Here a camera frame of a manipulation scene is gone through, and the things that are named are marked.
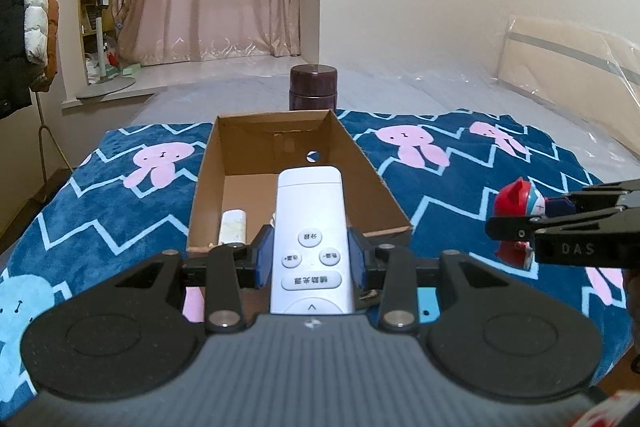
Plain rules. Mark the metal coat rack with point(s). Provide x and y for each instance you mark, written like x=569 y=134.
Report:
x=41 y=117

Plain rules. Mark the brown cardboard box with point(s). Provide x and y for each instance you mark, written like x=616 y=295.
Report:
x=370 y=187

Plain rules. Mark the red white patterned cloth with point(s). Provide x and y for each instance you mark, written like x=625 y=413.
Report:
x=615 y=412

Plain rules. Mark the black coat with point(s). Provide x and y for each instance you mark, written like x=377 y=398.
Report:
x=10 y=32

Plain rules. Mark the blue rabbit printed blanket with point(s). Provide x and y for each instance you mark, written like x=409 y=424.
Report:
x=125 y=232

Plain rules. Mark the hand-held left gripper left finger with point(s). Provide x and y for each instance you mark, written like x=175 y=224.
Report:
x=264 y=254

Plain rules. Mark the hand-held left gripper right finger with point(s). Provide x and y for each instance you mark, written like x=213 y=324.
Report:
x=357 y=254

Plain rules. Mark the red white cat figurine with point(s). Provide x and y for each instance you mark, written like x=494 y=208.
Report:
x=510 y=202

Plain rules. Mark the white oblong device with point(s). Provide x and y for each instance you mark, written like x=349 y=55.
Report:
x=232 y=227

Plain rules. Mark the clear plastic mattress cover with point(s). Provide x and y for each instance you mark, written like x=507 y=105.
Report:
x=425 y=92

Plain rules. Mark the white remote control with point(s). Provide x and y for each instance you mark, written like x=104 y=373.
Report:
x=310 y=207

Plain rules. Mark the orange jacket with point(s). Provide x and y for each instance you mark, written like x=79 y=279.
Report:
x=52 y=37

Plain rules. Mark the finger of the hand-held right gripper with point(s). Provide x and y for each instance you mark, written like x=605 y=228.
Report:
x=600 y=195
x=590 y=234

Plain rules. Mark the plastic wrapped beige headboard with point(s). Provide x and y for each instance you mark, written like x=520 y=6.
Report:
x=560 y=67

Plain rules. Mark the dark maroon lidded jar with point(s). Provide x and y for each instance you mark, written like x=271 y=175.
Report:
x=312 y=87

